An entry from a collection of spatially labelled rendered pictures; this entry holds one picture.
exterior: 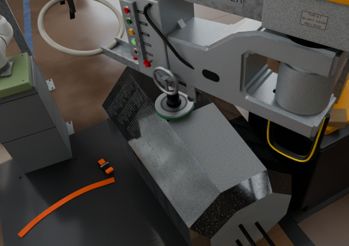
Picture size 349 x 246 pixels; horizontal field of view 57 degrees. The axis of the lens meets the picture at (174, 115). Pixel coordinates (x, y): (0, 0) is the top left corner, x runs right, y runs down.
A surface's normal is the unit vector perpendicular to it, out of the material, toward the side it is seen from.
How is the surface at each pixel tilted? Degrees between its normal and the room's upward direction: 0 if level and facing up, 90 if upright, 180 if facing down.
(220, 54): 90
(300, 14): 90
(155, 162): 45
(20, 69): 0
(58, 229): 0
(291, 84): 90
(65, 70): 0
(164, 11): 90
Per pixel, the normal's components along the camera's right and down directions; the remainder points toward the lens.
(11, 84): -0.10, -0.70
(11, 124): 0.34, 0.65
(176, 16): 0.77, 0.40
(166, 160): -0.69, -0.22
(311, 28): -0.63, 0.60
